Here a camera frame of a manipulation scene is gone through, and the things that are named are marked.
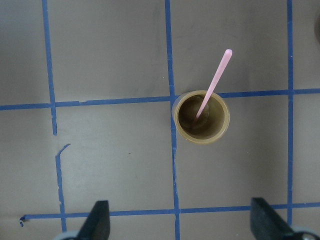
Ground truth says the tan bamboo holder cup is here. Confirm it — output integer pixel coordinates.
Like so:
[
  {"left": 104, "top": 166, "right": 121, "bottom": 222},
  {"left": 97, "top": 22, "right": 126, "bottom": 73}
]
[{"left": 171, "top": 90, "right": 230, "bottom": 145}]

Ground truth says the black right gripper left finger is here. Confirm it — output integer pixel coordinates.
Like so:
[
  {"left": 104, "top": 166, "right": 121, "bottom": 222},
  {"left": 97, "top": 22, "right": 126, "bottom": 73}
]
[{"left": 76, "top": 200, "right": 111, "bottom": 240}]

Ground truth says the pink chopstick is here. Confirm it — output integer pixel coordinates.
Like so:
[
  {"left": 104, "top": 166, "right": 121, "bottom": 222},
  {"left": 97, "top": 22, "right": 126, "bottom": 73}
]
[{"left": 194, "top": 49, "right": 233, "bottom": 122}]

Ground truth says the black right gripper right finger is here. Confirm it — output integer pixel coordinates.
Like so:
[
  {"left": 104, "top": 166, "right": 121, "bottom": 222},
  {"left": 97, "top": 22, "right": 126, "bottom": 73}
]
[{"left": 250, "top": 197, "right": 302, "bottom": 240}]

